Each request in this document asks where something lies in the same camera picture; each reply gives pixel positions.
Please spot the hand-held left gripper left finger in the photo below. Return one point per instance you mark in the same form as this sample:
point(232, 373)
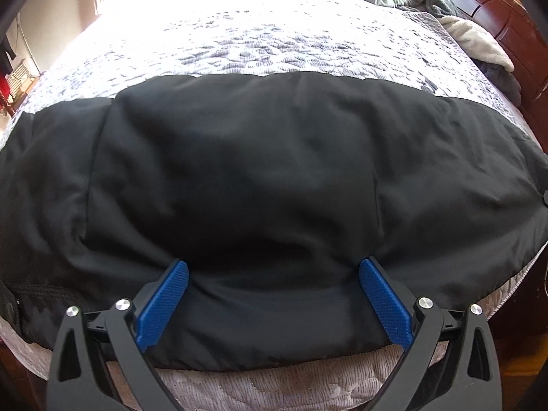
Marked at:
point(165, 299)

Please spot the black clothing on rack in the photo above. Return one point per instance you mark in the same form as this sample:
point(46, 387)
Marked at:
point(6, 55)

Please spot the white fleece blanket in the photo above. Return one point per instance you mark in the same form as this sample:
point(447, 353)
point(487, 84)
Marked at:
point(479, 38)

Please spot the red bag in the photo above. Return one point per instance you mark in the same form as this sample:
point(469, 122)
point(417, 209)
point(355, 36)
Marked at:
point(3, 90)

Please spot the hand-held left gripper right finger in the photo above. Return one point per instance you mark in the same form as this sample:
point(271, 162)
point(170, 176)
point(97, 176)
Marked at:
point(381, 299)

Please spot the white slatted basket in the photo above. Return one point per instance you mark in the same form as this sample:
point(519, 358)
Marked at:
point(21, 79)

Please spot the black jacket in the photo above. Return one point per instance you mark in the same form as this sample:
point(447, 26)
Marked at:
point(257, 171)

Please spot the grey leaf-print quilted bedspread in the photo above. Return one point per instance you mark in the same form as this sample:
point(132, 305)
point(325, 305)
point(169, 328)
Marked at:
point(257, 38)

